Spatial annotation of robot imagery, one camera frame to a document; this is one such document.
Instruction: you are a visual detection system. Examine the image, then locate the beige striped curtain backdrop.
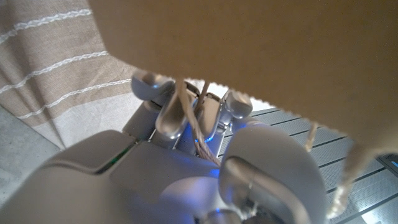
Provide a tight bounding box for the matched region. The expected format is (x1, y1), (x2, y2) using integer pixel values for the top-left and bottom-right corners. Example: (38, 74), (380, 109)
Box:
(0, 0), (147, 151)

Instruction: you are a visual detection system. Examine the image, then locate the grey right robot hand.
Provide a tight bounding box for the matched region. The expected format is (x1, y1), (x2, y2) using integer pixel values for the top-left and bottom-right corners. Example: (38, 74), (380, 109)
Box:
(0, 70), (328, 224)

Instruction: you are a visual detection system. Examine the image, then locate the brown paper bag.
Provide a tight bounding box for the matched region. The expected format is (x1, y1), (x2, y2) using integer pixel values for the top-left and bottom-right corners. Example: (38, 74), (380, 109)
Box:
(88, 0), (398, 220)

